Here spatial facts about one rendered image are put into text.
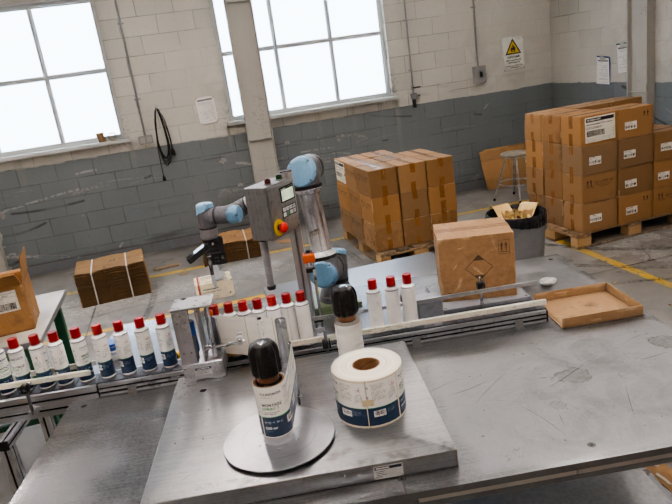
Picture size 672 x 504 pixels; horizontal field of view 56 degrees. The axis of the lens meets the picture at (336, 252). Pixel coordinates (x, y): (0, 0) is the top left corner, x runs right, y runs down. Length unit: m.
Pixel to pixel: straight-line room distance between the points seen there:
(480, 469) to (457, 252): 1.09
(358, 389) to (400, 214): 4.10
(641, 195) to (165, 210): 5.04
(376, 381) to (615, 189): 4.49
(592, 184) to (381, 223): 1.83
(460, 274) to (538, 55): 6.47
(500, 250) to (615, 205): 3.49
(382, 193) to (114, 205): 3.37
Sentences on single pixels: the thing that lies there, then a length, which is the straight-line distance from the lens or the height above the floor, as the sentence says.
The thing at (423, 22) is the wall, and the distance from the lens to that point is 8.16.
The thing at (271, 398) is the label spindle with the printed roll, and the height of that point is 1.03.
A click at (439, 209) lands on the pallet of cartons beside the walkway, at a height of 0.43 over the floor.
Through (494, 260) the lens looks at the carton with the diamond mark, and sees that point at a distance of 2.59.
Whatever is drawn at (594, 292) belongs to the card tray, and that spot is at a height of 0.83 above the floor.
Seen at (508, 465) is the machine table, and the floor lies 0.83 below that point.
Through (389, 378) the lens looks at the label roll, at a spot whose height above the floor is 1.01.
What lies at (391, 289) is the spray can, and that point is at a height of 1.04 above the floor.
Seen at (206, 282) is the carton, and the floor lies 1.02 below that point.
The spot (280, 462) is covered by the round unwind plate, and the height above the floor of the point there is 0.89.
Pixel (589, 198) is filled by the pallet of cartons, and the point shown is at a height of 0.44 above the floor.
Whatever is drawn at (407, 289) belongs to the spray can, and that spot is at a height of 1.03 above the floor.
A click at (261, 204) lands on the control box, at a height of 1.42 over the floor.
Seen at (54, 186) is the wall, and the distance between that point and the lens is 7.72.
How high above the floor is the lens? 1.85
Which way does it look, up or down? 17 degrees down
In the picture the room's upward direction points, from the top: 8 degrees counter-clockwise
